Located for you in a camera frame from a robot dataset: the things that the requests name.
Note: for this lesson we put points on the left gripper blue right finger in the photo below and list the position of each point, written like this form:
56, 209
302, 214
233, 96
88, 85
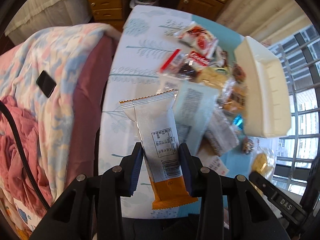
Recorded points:
186, 163

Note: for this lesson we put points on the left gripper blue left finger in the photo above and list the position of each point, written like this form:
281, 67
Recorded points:
135, 166

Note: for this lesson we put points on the beige soda cracker pack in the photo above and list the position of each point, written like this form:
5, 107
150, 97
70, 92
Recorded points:
210, 159

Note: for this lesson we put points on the orange silver snack bar wrapper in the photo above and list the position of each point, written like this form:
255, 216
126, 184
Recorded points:
154, 118

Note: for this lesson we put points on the clear pale blue wafer pack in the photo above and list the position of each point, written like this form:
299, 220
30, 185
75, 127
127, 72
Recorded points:
193, 109

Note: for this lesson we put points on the blue cream snack pouch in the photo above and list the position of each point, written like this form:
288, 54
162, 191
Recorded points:
238, 122

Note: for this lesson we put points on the clear bag yellow puffs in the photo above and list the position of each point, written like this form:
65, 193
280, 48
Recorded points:
264, 162

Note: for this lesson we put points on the white plastic storage bin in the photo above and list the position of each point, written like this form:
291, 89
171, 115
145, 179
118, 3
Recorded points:
267, 101

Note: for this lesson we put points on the Lipo cookies red white bag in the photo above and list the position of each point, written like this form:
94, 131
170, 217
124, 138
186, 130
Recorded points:
198, 38

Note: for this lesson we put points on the clear bag golden biscuits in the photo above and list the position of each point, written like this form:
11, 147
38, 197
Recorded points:
233, 98

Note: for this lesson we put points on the clear bag pale cookies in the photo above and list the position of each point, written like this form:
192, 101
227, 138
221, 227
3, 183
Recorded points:
210, 77

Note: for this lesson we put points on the red zip clear bag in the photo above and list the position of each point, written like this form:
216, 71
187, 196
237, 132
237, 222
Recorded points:
179, 65

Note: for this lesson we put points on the red brown candy wrapper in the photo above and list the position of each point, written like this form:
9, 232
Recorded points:
238, 73

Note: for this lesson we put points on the red small cookies pack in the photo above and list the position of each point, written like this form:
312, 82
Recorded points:
197, 61

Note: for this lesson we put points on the brown white candy wrapper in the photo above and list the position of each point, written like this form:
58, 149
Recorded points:
221, 57

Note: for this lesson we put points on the black smartphone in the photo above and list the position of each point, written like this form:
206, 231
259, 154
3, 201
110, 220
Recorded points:
46, 83

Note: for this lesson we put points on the pink cloth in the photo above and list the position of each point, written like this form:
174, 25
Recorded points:
13, 177

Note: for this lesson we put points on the pastel floral blanket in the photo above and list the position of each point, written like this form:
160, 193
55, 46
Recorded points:
79, 59

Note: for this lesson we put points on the teal white leaf tablecloth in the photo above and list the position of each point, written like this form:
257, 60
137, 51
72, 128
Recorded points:
146, 42

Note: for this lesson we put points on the white lace cover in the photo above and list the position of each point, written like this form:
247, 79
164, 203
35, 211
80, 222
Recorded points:
36, 15

